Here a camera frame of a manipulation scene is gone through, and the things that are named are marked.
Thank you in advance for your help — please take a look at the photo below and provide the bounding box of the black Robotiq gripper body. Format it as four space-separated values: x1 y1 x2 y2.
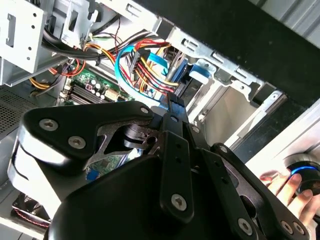
46 153 266 240

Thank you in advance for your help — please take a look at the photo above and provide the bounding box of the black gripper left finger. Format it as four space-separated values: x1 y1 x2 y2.
16 92 195 224

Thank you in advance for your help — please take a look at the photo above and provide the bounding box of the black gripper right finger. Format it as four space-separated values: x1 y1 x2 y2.
183 121 311 240

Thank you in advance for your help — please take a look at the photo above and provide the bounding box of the round black tool blue ring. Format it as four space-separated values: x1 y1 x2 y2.
283 153 320 197

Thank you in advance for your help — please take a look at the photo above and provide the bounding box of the red yellow power wire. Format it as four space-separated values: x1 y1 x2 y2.
128 38 181 95

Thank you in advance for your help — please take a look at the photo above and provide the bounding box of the hard disk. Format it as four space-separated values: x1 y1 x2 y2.
149 58 216 111

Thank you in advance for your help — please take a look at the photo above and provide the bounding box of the person's bare hand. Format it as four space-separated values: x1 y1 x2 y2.
259 169 320 226

